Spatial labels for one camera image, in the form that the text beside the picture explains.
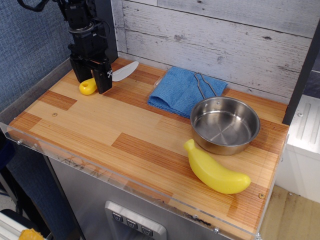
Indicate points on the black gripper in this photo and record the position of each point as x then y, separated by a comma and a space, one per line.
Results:
90, 42

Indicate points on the yellow handled white toy knife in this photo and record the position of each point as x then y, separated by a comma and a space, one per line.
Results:
89, 86

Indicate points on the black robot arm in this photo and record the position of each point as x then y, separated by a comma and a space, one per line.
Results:
77, 8

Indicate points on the clear acrylic counter guard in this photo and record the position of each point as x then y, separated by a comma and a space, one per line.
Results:
148, 160

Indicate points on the blue folded cloth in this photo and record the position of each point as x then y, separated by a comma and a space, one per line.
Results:
180, 90

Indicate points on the stainless steel cabinet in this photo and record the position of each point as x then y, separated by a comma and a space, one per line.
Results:
87, 193

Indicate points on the stainless steel pan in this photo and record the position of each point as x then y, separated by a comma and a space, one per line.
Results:
222, 125

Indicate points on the silver button control panel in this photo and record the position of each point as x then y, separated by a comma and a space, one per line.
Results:
140, 227

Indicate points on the yellow toy banana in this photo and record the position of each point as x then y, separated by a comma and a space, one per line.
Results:
213, 174

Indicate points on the yellow object bottom left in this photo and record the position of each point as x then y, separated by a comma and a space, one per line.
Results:
30, 234

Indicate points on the white appliance at right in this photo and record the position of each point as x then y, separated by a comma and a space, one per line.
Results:
299, 168

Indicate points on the black back corner post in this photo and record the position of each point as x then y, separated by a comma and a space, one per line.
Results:
104, 12

